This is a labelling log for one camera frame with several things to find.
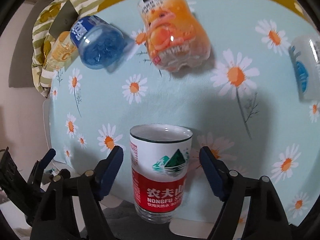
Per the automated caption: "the grey bed headboard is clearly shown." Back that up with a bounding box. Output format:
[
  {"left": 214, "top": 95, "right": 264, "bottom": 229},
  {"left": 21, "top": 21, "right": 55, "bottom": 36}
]
[{"left": 8, "top": 1, "right": 47, "bottom": 88}]

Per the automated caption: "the white blue label bottle cup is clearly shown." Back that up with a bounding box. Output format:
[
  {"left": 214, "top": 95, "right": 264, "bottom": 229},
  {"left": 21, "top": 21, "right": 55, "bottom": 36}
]
[{"left": 289, "top": 34, "right": 319, "bottom": 101}]

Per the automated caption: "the red label bottle cup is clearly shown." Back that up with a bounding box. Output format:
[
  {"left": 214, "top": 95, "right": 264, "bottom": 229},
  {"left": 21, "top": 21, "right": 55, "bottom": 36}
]
[{"left": 130, "top": 124, "right": 193, "bottom": 224}]

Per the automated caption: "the yellow label bottle cup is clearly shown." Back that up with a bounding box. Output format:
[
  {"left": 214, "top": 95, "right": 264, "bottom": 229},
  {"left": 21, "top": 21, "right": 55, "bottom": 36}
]
[{"left": 43, "top": 31, "right": 79, "bottom": 71}]

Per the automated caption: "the daisy print light-blue tablecloth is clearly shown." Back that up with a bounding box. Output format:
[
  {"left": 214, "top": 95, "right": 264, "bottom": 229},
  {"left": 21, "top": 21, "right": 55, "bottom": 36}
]
[{"left": 50, "top": 0, "right": 319, "bottom": 224}]

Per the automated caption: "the dark open laptop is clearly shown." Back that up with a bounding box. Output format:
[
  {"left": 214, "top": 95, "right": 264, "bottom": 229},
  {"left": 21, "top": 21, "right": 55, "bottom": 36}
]
[{"left": 49, "top": 0, "right": 79, "bottom": 39}]

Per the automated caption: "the orange label bottle cup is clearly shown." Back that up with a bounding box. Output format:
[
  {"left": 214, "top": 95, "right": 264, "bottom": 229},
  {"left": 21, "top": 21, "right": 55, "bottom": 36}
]
[{"left": 138, "top": 0, "right": 211, "bottom": 73}]

